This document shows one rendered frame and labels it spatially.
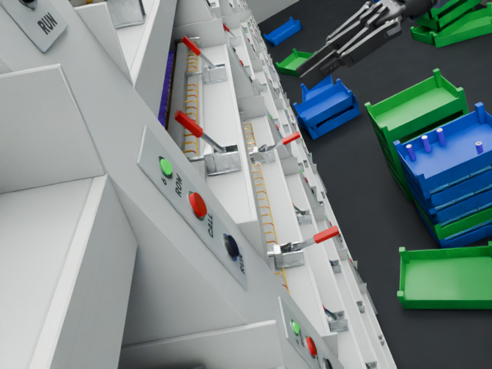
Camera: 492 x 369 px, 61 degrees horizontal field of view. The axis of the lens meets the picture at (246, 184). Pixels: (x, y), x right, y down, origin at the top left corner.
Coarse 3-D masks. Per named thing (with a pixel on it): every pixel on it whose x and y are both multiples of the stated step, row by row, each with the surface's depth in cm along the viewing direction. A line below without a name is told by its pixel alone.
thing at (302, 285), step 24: (264, 120) 94; (264, 168) 79; (288, 192) 72; (264, 216) 68; (288, 216) 67; (288, 240) 63; (288, 288) 56; (312, 288) 55; (312, 312) 52; (336, 336) 44
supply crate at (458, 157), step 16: (480, 112) 137; (448, 128) 141; (464, 128) 142; (480, 128) 139; (400, 144) 141; (416, 144) 144; (432, 144) 144; (448, 144) 140; (464, 144) 137; (400, 160) 144; (416, 160) 142; (432, 160) 139; (448, 160) 135; (464, 160) 125; (480, 160) 126; (416, 176) 130; (432, 176) 127; (448, 176) 128
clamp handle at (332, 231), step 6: (330, 228) 57; (336, 228) 57; (318, 234) 58; (324, 234) 57; (330, 234) 57; (336, 234) 57; (306, 240) 58; (312, 240) 58; (318, 240) 57; (324, 240) 57; (294, 246) 59; (300, 246) 58; (306, 246) 58
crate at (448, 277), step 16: (400, 256) 150; (416, 256) 151; (432, 256) 148; (448, 256) 146; (464, 256) 144; (480, 256) 141; (400, 272) 146; (416, 272) 149; (432, 272) 146; (448, 272) 143; (464, 272) 140; (480, 272) 138; (400, 288) 142; (416, 288) 144; (432, 288) 142; (448, 288) 139; (464, 288) 136; (480, 288) 134; (416, 304) 138; (432, 304) 135; (448, 304) 133; (464, 304) 130; (480, 304) 128
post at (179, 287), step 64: (64, 0) 22; (0, 64) 15; (64, 64) 19; (128, 128) 23; (128, 192) 19; (192, 256) 23; (256, 256) 35; (128, 320) 25; (192, 320) 25; (256, 320) 28
